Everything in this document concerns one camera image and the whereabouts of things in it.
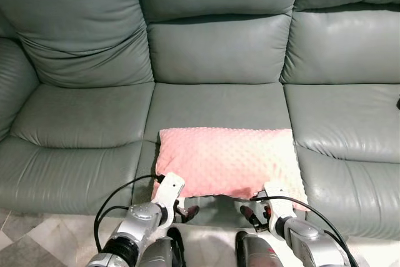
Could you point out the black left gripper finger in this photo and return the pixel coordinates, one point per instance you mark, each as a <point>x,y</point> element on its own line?
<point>189,212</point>

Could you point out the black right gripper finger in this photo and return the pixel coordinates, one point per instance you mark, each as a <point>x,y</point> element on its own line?
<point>250,218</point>

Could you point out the pink dotted pillow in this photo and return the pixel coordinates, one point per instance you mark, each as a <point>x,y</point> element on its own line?
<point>228,161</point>

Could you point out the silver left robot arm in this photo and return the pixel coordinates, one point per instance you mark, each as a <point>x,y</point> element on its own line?
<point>134,223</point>

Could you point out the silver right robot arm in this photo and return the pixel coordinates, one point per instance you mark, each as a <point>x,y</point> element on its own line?
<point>306,236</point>

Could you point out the grey-green leather sofa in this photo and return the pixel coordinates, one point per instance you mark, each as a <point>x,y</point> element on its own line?
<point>219,54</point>

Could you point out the silver robot right leg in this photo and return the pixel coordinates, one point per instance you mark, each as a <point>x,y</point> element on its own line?
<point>256,254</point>

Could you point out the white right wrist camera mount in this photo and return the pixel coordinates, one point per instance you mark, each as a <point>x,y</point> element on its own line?
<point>278,195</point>

